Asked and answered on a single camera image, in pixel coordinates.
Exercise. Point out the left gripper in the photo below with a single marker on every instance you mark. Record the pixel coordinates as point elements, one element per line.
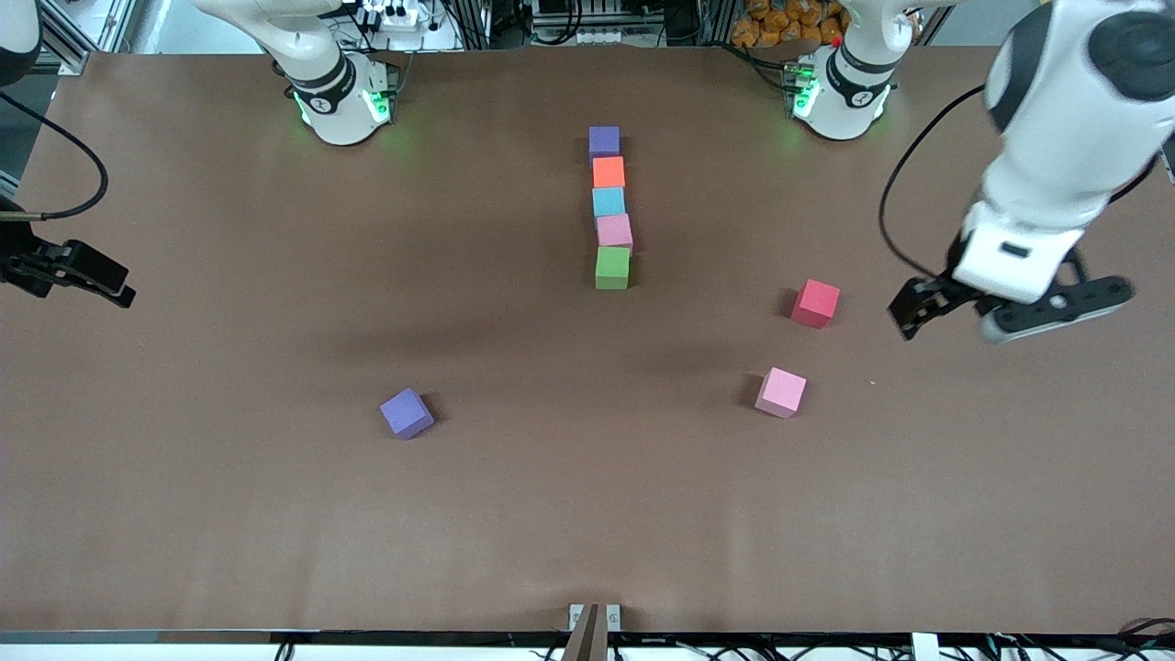
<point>929,297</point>

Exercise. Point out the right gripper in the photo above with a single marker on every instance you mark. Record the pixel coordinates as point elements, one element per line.
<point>20,260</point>

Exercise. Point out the green foam cube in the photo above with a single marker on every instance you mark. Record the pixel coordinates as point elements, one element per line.
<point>612,268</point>

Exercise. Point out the pink foam cube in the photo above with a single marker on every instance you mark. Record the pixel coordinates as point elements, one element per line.
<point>615,231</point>
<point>781,392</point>

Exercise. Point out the light blue foam cube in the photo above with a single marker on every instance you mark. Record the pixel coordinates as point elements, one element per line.
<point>609,202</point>

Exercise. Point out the orange foam cube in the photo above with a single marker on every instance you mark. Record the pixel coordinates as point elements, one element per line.
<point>609,172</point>

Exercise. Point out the purple foam cube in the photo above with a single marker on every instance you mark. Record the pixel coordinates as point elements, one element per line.
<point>605,143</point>
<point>406,413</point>

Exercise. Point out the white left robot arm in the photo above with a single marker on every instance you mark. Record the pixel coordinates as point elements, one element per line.
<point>1056,138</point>

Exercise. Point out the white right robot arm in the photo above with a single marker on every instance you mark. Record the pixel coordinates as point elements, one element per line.
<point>340,119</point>

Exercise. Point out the red foam cube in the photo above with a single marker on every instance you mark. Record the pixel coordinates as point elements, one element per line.
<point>816,303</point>

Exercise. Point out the bag of orange snacks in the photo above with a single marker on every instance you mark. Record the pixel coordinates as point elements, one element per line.
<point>780,23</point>

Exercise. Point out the white plastic block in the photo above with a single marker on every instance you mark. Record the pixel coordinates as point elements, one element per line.
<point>924,647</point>

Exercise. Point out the brown table cover sheet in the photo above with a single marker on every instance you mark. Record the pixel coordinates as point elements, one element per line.
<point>587,514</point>

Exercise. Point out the white power strip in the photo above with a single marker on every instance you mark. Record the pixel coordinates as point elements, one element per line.
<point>395,16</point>

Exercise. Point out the dark equipment rack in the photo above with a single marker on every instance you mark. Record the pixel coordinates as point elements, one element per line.
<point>597,18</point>

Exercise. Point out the metal table edge rail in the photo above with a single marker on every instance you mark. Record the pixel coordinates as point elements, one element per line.
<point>138,635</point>

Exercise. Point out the silver camera mount bracket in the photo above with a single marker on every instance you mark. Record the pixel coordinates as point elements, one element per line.
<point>576,615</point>

